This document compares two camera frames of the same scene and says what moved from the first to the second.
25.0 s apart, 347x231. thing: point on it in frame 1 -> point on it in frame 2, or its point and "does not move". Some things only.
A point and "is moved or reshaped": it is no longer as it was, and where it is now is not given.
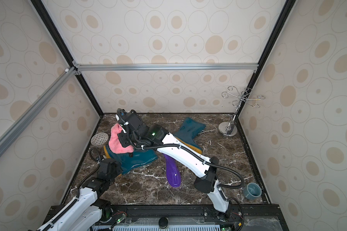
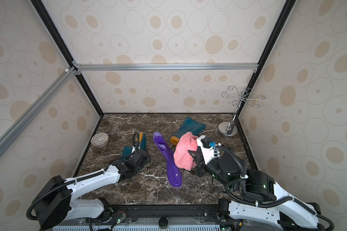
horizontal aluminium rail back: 192,67 does not move
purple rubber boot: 173,172 does not move
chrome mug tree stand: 229,128 does not move
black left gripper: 118,167 -> 142,166
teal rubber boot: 129,160 is moved or reshaped
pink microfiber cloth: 113,142 is moved or reshaped
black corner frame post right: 286,9 does not move
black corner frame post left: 44,15 does not move
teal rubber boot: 185,134 does not move
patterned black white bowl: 99,139 does not move
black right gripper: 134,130 -> 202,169
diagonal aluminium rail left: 9,136 does not move
